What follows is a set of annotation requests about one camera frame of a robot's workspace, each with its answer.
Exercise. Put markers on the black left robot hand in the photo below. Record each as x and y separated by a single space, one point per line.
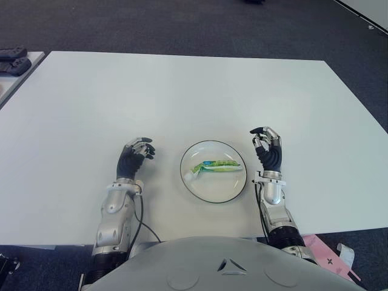
128 162

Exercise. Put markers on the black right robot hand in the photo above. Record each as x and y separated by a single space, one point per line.
271 156

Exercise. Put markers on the green toothpaste tube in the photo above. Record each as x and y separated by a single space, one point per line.
216 166

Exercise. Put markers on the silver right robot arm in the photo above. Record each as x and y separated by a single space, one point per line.
274 197

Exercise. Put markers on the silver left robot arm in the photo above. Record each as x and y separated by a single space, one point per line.
112 218

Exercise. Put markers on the white plate black rim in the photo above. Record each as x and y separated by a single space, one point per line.
212 191

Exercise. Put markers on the pink paper sheet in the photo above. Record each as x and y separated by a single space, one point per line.
325 257

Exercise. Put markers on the grey robot torso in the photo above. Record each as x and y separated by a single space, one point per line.
224 266

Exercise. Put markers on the white paper strip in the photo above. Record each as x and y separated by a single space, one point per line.
346 253

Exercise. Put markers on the white side table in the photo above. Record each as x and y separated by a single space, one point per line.
12 85

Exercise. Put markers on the black game controller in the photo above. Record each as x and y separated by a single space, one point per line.
12 52
15 66

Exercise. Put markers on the black floor device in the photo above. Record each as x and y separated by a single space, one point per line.
7 265

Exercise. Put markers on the white furniture panel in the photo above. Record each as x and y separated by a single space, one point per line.
369 12

